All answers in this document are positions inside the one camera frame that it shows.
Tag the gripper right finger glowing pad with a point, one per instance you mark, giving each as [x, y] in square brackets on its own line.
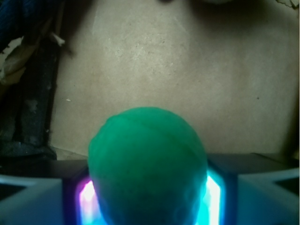
[251, 189]

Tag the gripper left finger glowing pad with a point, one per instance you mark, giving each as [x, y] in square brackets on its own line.
[47, 192]

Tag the green textured ball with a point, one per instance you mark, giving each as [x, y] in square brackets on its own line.
[148, 167]

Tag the brown paper bag bin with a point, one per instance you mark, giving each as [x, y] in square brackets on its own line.
[231, 70]

